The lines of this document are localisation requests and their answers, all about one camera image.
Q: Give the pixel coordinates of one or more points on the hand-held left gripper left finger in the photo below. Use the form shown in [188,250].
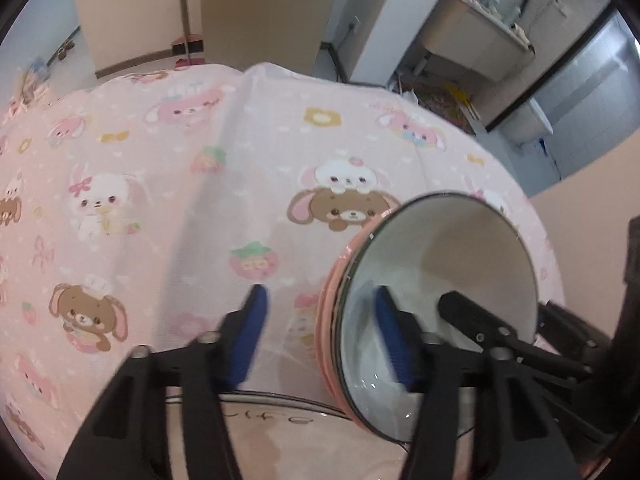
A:
[247,340]

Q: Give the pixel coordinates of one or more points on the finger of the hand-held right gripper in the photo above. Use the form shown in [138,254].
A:
[570,330]
[465,312]

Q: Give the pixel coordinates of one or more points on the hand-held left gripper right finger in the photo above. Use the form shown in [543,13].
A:
[397,345]

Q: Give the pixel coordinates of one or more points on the white bowl with black rim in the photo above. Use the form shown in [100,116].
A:
[450,250]

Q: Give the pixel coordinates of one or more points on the large carrot print pink bowl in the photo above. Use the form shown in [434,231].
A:
[321,320]

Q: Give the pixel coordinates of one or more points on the white plate with black rim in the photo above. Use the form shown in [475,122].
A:
[300,450]

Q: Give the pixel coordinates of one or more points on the pink cartoon printed tablecloth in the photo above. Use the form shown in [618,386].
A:
[175,210]

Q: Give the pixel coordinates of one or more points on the patterned floor mat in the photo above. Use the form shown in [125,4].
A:
[440,102]

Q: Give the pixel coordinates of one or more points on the bathroom vanity cabinet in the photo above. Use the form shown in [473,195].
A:
[465,35]

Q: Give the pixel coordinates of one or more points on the red dustpan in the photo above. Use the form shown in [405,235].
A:
[192,44]

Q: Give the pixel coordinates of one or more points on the beige refrigerator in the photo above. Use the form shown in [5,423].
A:
[260,15]

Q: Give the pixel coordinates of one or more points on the pair of dark shoes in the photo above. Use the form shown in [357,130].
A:
[65,50]

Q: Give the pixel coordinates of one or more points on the black door frame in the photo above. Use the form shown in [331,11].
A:
[550,70]

